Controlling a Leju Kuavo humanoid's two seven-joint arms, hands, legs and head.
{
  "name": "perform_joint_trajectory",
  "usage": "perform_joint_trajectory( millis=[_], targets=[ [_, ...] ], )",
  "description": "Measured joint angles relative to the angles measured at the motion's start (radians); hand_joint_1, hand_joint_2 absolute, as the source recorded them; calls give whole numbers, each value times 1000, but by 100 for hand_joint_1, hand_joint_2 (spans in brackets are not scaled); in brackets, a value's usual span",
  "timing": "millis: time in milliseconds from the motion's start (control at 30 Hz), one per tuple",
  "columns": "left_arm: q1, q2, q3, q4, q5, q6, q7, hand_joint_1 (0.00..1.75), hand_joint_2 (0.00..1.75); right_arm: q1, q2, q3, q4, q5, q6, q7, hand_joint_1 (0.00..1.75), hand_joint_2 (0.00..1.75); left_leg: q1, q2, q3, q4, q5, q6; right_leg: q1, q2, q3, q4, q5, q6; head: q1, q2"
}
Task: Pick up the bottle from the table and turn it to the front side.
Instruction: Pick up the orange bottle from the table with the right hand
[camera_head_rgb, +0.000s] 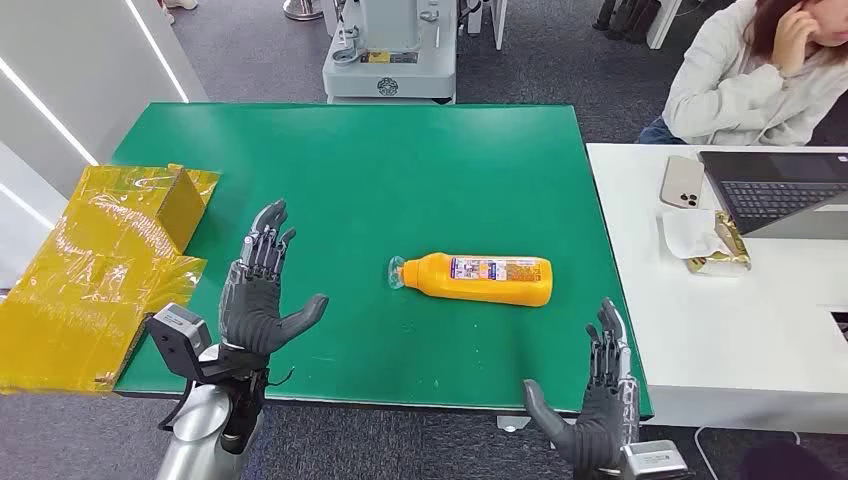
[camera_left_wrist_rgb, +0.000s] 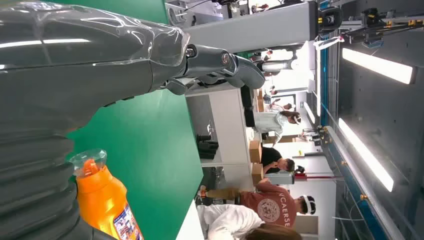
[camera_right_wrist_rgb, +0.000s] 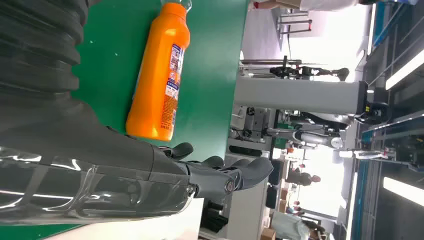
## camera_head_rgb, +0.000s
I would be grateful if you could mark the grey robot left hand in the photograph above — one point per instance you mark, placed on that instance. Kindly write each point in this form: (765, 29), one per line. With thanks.
(252, 311)

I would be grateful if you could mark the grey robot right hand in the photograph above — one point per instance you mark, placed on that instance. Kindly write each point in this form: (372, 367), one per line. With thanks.
(599, 430)

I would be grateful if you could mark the orange plastic bottle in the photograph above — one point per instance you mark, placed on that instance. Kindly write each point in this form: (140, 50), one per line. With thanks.
(430, 278)

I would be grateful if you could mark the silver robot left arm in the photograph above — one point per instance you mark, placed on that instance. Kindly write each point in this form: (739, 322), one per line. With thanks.
(199, 430)

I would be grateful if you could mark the grey table foot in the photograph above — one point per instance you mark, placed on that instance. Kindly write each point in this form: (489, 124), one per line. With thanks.
(511, 424)

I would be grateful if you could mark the white desk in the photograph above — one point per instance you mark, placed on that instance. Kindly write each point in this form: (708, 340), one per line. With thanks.
(729, 331)

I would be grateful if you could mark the yellow taped cardboard box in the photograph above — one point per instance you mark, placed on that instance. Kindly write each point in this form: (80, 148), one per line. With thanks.
(86, 278)

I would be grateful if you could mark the green table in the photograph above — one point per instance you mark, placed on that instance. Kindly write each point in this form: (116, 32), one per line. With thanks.
(397, 185)

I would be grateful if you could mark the white paper napkin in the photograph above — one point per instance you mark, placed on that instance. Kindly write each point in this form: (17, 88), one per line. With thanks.
(689, 233)

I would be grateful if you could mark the gold foil wrapper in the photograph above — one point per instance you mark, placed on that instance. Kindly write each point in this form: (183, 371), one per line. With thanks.
(732, 248)

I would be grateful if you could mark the beige smartphone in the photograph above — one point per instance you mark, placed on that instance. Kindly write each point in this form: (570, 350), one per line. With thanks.
(682, 180)

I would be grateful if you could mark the grey machine base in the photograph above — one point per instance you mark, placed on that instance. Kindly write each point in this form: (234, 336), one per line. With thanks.
(391, 73)

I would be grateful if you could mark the dark laptop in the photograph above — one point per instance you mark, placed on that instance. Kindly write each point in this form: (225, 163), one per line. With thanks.
(775, 192)

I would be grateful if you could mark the chrome stand base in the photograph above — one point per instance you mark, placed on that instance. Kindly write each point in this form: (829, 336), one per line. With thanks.
(303, 10)

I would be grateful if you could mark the person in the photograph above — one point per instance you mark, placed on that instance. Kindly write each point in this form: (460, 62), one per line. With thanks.
(735, 93)

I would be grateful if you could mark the white panel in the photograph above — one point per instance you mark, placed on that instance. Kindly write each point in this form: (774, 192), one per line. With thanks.
(497, 20)

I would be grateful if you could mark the white furniture leg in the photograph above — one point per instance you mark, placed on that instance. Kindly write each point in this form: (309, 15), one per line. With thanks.
(662, 23)

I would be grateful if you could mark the black chair legs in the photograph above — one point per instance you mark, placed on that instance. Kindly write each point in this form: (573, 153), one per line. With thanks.
(626, 16)

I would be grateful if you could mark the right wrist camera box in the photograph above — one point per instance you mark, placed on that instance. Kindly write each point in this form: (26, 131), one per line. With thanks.
(652, 460)

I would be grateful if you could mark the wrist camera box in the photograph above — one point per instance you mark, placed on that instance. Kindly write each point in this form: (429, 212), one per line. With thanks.
(652, 460)
(175, 334)

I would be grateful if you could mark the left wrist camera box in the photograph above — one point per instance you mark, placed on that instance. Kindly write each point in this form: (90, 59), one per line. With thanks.
(175, 334)

